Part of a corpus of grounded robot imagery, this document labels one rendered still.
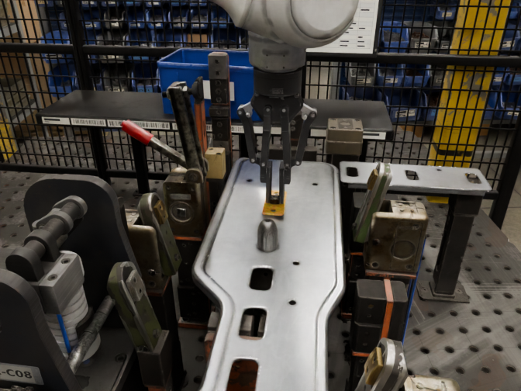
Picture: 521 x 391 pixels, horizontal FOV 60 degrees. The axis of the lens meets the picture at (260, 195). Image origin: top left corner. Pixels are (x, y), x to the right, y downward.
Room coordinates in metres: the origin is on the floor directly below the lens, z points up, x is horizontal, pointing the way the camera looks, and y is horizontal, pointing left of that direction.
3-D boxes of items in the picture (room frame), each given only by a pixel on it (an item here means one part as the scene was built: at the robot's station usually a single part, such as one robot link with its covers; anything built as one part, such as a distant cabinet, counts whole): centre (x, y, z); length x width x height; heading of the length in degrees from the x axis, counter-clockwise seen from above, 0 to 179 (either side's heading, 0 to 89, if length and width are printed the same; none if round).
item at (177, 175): (0.73, 0.14, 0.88); 0.07 x 0.06 x 0.35; 83
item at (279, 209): (0.71, -0.03, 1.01); 0.08 x 0.04 x 0.01; 173
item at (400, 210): (0.62, -0.22, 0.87); 0.12 x 0.09 x 0.35; 83
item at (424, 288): (0.81, -0.42, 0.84); 0.11 x 0.06 x 0.29; 83
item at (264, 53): (0.71, -0.03, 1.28); 0.09 x 0.09 x 0.06
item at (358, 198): (0.76, -0.22, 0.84); 0.11 x 0.10 x 0.28; 83
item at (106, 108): (1.16, 0.12, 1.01); 0.90 x 0.22 x 0.03; 83
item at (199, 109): (0.83, 0.11, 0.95); 0.03 x 0.01 x 0.50; 173
